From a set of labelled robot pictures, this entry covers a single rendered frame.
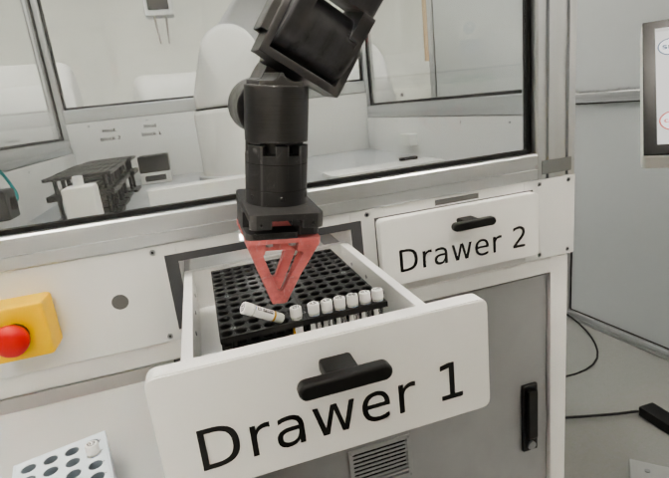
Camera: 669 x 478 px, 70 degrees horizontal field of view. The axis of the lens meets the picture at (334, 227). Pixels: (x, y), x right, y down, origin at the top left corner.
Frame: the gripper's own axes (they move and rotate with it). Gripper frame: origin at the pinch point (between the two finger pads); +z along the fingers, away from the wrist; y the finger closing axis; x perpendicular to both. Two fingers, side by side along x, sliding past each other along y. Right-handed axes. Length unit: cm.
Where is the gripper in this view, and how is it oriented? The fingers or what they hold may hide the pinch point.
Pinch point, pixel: (276, 288)
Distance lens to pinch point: 48.1
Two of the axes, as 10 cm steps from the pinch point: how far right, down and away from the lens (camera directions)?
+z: -0.4, 9.5, 3.0
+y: 3.0, 2.9, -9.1
